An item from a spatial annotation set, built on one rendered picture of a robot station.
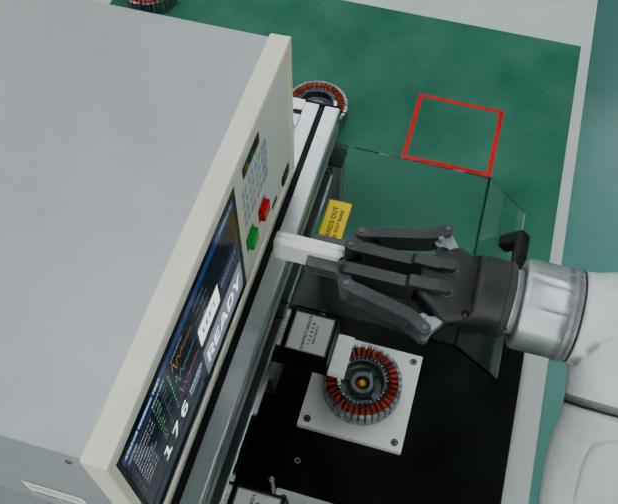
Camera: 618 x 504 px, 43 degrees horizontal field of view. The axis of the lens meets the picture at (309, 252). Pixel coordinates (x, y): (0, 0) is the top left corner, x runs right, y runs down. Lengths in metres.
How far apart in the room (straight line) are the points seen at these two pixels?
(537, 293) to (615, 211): 1.69
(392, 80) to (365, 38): 0.12
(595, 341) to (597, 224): 1.63
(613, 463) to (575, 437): 0.04
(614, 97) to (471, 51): 1.15
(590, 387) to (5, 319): 0.50
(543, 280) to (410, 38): 0.95
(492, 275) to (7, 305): 0.42
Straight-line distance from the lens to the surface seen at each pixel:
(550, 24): 1.72
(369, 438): 1.13
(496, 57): 1.63
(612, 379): 0.76
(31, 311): 0.64
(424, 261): 0.77
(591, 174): 2.48
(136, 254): 0.65
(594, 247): 2.33
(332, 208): 0.96
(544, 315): 0.75
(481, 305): 0.75
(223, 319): 0.77
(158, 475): 0.71
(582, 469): 0.76
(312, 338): 1.04
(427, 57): 1.60
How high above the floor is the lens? 1.85
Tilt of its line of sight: 58 degrees down
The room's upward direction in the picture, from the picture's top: straight up
